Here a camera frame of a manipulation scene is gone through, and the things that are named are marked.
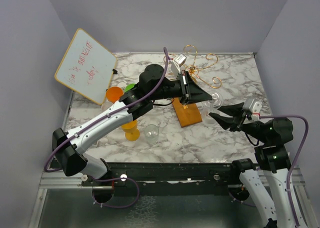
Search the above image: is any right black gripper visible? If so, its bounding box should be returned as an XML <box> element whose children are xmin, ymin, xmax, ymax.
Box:
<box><xmin>209</xmin><ymin>99</ymin><xmax>270</xmax><ymax>143</ymax></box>

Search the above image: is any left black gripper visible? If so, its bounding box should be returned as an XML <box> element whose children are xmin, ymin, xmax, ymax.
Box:
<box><xmin>150</xmin><ymin>70</ymin><xmax>213</xmax><ymax>106</ymax></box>

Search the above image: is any clear round wine glass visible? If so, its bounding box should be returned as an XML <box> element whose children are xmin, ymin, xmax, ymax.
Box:
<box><xmin>201</xmin><ymin>92</ymin><xmax>224</xmax><ymax>125</ymax></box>

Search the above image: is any clear patterned stemmed glass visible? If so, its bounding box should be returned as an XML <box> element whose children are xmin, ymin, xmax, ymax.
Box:
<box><xmin>144</xmin><ymin>124</ymin><xmax>159</xmax><ymax>145</ymax></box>

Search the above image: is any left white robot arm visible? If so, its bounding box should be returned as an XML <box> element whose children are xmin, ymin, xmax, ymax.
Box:
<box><xmin>52</xmin><ymin>64</ymin><xmax>212</xmax><ymax>186</ymax></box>

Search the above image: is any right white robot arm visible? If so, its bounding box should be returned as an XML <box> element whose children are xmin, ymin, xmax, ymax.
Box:
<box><xmin>209</xmin><ymin>99</ymin><xmax>309</xmax><ymax>228</ymax></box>

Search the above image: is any green plastic goblet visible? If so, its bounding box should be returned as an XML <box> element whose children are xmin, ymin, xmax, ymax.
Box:
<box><xmin>124</xmin><ymin>83</ymin><xmax>136</xmax><ymax>93</ymax></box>

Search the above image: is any yellow plastic goblet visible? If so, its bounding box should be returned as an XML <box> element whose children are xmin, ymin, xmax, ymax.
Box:
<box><xmin>121</xmin><ymin>120</ymin><xmax>140</xmax><ymax>142</ymax></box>

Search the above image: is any orange plastic goblet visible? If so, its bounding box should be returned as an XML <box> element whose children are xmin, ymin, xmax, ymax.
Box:
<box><xmin>105</xmin><ymin>86</ymin><xmax>124</xmax><ymax>103</ymax></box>

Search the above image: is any clear glass near whiteboard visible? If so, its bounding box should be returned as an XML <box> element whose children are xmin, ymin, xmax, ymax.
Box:
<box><xmin>101</xmin><ymin>102</ymin><xmax>110</xmax><ymax>112</ymax></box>

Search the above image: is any white framed whiteboard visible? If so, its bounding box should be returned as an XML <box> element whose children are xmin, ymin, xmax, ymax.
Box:
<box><xmin>54</xmin><ymin>28</ymin><xmax>118</xmax><ymax>105</ymax></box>

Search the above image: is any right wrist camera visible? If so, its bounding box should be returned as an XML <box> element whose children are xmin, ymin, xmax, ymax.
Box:
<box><xmin>242</xmin><ymin>98</ymin><xmax>262</xmax><ymax>122</ymax></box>

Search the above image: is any gold wire wine glass rack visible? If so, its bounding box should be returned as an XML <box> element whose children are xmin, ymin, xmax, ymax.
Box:
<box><xmin>165</xmin><ymin>44</ymin><xmax>223</xmax><ymax>128</ymax></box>

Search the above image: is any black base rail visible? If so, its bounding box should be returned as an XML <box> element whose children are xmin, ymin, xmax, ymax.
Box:
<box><xmin>81</xmin><ymin>162</ymin><xmax>249</xmax><ymax>200</ymax></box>

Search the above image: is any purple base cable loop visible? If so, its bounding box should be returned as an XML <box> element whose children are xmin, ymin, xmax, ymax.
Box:
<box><xmin>91</xmin><ymin>176</ymin><xmax>140</xmax><ymax>209</ymax></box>

